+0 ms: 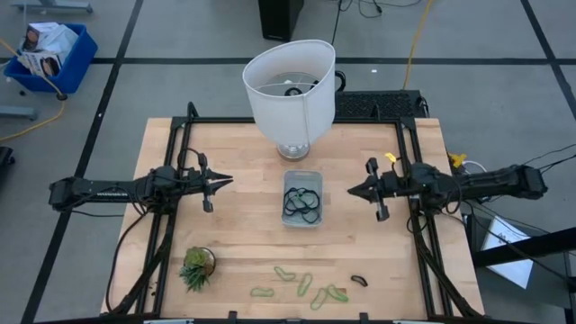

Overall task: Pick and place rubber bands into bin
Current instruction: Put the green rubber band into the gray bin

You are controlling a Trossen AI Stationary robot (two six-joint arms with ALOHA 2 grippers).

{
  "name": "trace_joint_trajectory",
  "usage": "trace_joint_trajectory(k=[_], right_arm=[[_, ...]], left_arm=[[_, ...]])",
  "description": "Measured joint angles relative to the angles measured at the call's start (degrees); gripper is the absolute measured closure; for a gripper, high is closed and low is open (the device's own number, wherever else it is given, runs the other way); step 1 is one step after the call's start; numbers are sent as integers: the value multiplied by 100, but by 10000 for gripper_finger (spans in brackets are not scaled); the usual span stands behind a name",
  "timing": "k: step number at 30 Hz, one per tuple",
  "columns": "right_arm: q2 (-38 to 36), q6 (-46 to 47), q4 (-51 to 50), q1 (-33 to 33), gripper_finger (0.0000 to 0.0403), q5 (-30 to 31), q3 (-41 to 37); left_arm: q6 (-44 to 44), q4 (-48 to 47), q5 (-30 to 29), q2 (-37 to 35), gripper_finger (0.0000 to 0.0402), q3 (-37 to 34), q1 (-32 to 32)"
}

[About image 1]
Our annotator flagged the blue plastic crate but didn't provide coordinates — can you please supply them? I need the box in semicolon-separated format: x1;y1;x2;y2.
3;22;99;95

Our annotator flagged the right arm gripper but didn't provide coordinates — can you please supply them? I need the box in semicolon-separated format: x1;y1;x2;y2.
347;157;409;222

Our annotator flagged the white plastic bin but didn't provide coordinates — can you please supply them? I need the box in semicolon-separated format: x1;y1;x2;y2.
281;169;325;229

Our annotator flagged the grey metal stand foot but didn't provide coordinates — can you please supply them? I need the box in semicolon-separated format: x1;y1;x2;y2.
11;0;94;14
0;105;37;121

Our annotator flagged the black aluminium table frame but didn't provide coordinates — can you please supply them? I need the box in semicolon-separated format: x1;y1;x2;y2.
105;101;485;324

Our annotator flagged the black perforated equipment case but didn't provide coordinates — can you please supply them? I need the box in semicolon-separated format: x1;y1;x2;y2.
335;89;428;121

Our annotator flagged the white shade silver table lamp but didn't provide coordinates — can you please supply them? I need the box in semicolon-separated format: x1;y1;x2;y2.
241;39;337;162

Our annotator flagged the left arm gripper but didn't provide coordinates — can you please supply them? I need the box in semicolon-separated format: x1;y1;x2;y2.
182;152;234;213

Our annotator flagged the white plastic bag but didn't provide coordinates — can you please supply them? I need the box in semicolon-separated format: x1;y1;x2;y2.
44;24;80;60

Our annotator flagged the black metal beam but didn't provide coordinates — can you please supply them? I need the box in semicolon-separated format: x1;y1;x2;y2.
472;227;576;269

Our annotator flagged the small potted succulent plant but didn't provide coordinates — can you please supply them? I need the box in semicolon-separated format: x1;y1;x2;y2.
178;246;217;293

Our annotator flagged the printed product box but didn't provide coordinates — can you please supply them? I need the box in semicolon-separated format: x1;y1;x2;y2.
22;22;59;51
20;51;63;77

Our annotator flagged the white paper sheet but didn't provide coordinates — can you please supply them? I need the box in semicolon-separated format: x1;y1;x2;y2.
480;215;536;290

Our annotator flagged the black computer tower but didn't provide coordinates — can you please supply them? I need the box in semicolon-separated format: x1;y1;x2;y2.
257;0;305;43

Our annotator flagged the yellow floor cable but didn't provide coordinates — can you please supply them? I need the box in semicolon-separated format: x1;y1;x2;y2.
0;38;68;143

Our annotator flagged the hanging yellow cable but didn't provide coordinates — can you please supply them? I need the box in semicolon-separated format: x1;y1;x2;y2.
401;0;434;90

